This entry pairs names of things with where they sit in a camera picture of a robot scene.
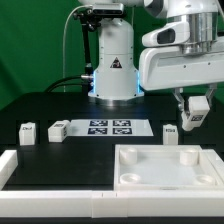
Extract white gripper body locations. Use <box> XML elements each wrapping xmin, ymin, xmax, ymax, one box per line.
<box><xmin>139</xmin><ymin>23</ymin><xmax>224</xmax><ymax>91</ymax></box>

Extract white square tabletop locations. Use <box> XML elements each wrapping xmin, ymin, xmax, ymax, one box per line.
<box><xmin>114</xmin><ymin>145</ymin><xmax>224</xmax><ymax>191</ymax></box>

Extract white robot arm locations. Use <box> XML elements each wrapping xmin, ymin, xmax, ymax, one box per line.
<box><xmin>79</xmin><ymin>0</ymin><xmax>224</xmax><ymax>105</ymax></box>

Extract white marker sheet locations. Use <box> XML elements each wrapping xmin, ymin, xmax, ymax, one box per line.
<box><xmin>69</xmin><ymin>119</ymin><xmax>153</xmax><ymax>137</ymax></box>

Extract white u-shaped obstacle fence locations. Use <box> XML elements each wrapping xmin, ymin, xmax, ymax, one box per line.
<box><xmin>0</xmin><ymin>150</ymin><xmax>224</xmax><ymax>218</ymax></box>

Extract black camera on stand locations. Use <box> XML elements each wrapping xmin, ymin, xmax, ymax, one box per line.
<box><xmin>73</xmin><ymin>3</ymin><xmax>124</xmax><ymax>91</ymax></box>

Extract white cable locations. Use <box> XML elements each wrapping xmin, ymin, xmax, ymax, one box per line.
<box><xmin>62</xmin><ymin>5</ymin><xmax>88</xmax><ymax>94</ymax></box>

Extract black cables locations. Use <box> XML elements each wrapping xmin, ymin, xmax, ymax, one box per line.
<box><xmin>43</xmin><ymin>75</ymin><xmax>88</xmax><ymax>94</ymax></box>

